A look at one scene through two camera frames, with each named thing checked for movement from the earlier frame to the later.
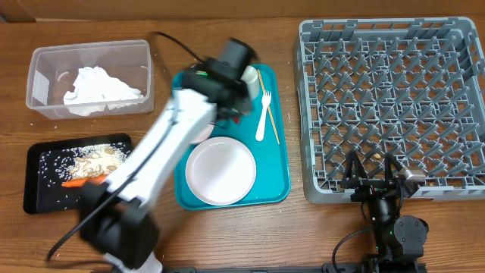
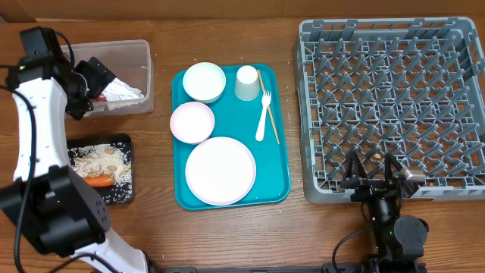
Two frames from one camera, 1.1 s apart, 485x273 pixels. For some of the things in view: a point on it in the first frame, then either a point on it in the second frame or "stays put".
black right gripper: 368,186 stays put
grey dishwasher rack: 413,87 stays put
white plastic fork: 266,101 stays put
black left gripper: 243,101 -> 98,75
